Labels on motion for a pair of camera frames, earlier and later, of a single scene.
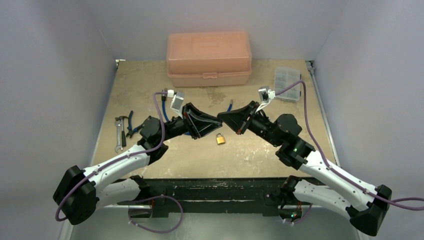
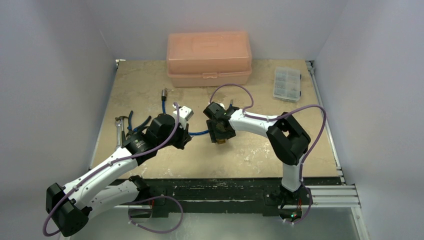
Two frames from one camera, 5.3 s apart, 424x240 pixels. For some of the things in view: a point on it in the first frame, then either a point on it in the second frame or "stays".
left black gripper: [198, 123] → [184, 137]
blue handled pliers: [131, 131] stays
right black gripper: [247, 117] → [218, 128]
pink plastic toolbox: [209, 59] stays
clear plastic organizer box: [284, 77] stays
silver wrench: [118, 123] stays
